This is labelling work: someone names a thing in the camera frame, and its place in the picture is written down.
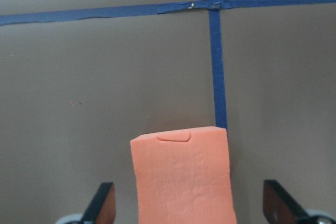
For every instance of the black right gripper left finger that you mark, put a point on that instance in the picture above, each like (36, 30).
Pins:
(102, 208)

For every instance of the orange foam block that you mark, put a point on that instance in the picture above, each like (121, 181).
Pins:
(183, 176)

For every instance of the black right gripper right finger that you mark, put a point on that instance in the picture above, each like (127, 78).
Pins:
(279, 207)

